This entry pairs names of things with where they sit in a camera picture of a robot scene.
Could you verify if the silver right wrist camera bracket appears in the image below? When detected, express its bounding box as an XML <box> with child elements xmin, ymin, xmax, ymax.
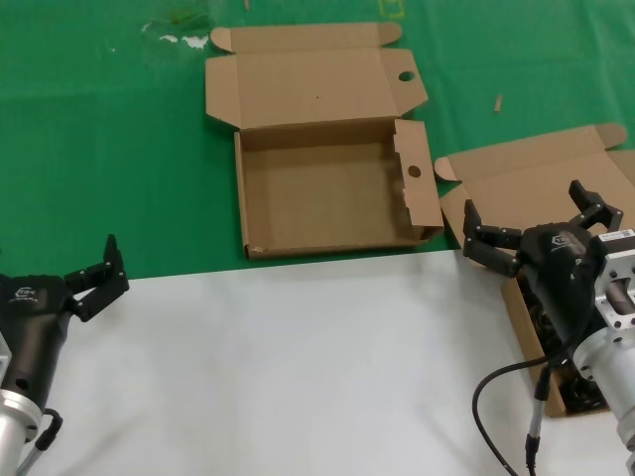
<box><xmin>592</xmin><ymin>227</ymin><xmax>635</xmax><ymax>331</ymax></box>

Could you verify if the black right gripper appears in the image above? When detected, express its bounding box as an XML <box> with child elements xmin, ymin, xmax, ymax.
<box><xmin>462</xmin><ymin>178</ymin><xmax>625</xmax><ymax>344</ymax></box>

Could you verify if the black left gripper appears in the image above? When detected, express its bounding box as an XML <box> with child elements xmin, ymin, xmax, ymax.
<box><xmin>0</xmin><ymin>234</ymin><xmax>131</xmax><ymax>407</ymax></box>

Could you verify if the white table sheet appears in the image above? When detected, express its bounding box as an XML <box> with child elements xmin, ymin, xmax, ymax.
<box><xmin>0</xmin><ymin>246</ymin><xmax>635</xmax><ymax>476</ymax></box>

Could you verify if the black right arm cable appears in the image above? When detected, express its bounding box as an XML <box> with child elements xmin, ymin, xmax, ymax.
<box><xmin>470</xmin><ymin>346</ymin><xmax>572</xmax><ymax>476</ymax></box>

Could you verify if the grey sleeved plug cable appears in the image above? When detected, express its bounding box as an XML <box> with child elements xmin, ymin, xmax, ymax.
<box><xmin>524</xmin><ymin>362</ymin><xmax>556</xmax><ymax>476</ymax></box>

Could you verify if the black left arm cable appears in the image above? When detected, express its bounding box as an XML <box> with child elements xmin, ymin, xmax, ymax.
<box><xmin>14</xmin><ymin>406</ymin><xmax>64</xmax><ymax>476</ymax></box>

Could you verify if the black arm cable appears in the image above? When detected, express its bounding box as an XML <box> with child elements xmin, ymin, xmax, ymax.
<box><xmin>470</xmin><ymin>346</ymin><xmax>572</xmax><ymax>476</ymax></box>
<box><xmin>14</xmin><ymin>406</ymin><xmax>64</xmax><ymax>476</ymax></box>

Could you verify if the green table cloth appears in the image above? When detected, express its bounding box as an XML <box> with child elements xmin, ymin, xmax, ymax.
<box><xmin>0</xmin><ymin>0</ymin><xmax>635</xmax><ymax>282</ymax></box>

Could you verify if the empty open cardboard box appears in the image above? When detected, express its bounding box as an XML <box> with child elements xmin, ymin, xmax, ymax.
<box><xmin>204</xmin><ymin>22</ymin><xmax>445</xmax><ymax>261</ymax></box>

